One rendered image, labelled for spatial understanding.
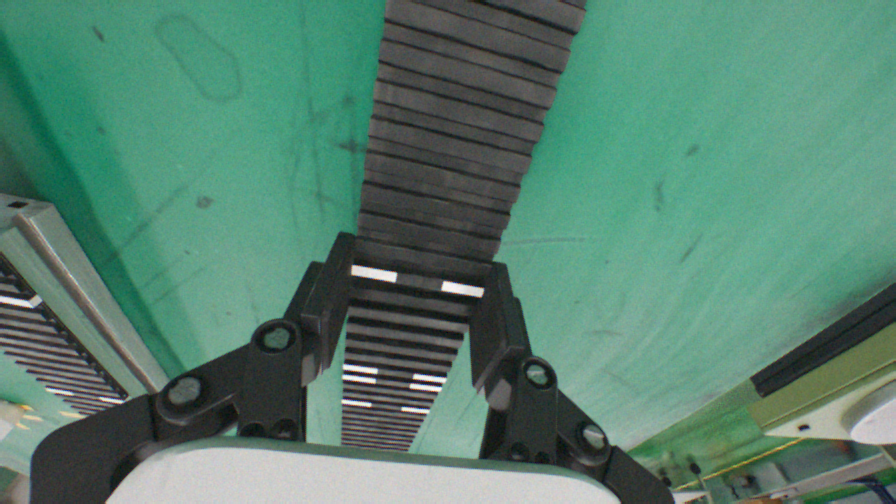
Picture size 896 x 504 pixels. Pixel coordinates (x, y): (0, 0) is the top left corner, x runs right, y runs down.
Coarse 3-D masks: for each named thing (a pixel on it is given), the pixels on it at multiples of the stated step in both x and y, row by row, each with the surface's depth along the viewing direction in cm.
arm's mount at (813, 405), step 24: (888, 336) 19; (840, 360) 21; (864, 360) 20; (888, 360) 18; (792, 384) 23; (816, 384) 22; (840, 384) 21; (864, 384) 19; (768, 408) 25; (792, 408) 23; (816, 408) 22; (840, 408) 21; (768, 432) 24; (792, 432) 24; (816, 432) 25; (840, 432) 25
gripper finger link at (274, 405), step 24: (264, 336) 8; (288, 336) 8; (264, 360) 7; (288, 360) 7; (264, 384) 7; (288, 384) 7; (240, 408) 6; (264, 408) 6; (288, 408) 7; (240, 432) 6; (264, 432) 6; (288, 432) 6
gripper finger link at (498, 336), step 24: (504, 264) 12; (504, 288) 11; (480, 312) 12; (504, 312) 10; (480, 336) 11; (504, 336) 9; (528, 336) 10; (480, 360) 11; (504, 360) 9; (480, 384) 11; (504, 384) 9; (504, 408) 9; (576, 408) 9; (576, 432) 8; (600, 432) 8; (576, 456) 8; (600, 456) 8
